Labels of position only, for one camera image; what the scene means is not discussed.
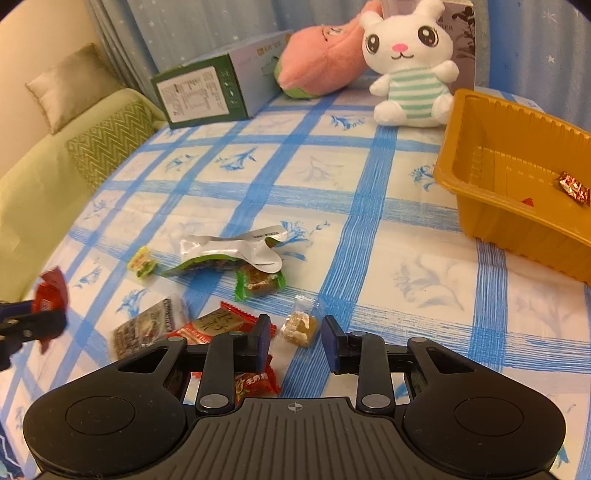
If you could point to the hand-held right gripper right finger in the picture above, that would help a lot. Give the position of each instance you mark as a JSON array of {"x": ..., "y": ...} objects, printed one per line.
[{"x": 328, "y": 344}]

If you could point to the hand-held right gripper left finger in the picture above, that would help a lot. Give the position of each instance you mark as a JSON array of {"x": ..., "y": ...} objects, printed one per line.
[{"x": 263, "y": 339}]

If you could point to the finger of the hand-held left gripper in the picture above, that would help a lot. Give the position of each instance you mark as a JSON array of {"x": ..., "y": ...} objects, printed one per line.
[
  {"x": 18, "y": 307},
  {"x": 37, "y": 325}
]

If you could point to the red candy with label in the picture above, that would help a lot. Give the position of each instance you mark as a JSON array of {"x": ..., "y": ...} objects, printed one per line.
[{"x": 51, "y": 293}]

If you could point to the clear nut candy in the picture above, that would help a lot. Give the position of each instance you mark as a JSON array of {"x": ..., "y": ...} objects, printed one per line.
[{"x": 298, "y": 325}]

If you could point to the red snack with white print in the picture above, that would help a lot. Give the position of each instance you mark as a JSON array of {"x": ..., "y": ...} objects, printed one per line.
[{"x": 254, "y": 383}]

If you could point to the dark printed snack packet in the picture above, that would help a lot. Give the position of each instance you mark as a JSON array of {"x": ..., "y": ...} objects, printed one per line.
[{"x": 143, "y": 330}]

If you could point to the small yellow green candy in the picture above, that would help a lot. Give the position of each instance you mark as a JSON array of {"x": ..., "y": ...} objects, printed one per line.
[{"x": 143, "y": 263}]

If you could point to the yellow plastic tray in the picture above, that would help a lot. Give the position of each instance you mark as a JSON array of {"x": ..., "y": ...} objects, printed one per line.
[{"x": 508, "y": 230}]

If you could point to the twisted red white candy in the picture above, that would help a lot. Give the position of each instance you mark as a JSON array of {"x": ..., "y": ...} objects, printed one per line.
[{"x": 572, "y": 187}]

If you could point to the green wrapped brown snack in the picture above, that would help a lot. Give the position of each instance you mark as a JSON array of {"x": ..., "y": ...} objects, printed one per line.
[{"x": 258, "y": 284}]

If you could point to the open silver green packet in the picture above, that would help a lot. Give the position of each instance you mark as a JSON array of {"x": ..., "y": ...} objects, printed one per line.
[{"x": 221, "y": 249}]

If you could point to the green sofa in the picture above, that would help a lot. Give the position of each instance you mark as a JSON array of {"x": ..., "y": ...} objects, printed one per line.
[{"x": 27, "y": 194}]

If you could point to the blue checked cloth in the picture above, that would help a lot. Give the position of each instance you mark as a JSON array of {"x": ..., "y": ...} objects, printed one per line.
[{"x": 323, "y": 207}]

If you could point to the green zigzag cushion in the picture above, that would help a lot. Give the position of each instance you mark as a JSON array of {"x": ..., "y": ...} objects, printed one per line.
[{"x": 108, "y": 143}]

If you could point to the beige pillow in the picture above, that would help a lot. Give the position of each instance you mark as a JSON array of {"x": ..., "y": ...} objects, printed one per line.
[{"x": 74, "y": 87}]

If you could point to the green white carton box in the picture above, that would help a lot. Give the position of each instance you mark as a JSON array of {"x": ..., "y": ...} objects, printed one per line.
[{"x": 203, "y": 92}]

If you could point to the pink plush toy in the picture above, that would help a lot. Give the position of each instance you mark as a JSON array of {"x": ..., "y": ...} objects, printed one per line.
[{"x": 318, "y": 60}]

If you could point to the white bunny plush toy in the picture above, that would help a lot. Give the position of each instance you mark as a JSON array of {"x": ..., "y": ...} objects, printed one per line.
[{"x": 406, "y": 46}]

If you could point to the blue starry curtain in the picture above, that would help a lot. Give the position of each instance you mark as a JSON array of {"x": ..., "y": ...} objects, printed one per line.
[{"x": 184, "y": 27}]

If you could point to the tall box with plant print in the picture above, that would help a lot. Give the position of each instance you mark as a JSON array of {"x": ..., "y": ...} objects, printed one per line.
[{"x": 461, "y": 46}]

